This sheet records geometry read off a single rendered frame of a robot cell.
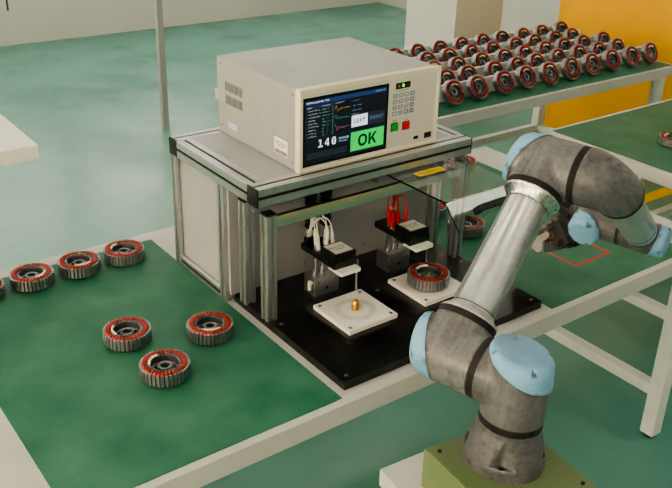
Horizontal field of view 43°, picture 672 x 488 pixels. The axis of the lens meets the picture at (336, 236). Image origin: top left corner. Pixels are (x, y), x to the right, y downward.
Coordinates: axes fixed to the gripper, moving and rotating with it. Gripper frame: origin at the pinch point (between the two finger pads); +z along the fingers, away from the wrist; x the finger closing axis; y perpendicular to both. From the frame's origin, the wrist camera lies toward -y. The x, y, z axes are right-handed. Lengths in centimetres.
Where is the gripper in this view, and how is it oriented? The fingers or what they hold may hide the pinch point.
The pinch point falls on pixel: (539, 237)
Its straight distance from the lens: 240.7
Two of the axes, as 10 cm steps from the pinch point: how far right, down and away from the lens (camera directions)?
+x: 8.9, -1.5, 4.3
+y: 3.0, 9.0, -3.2
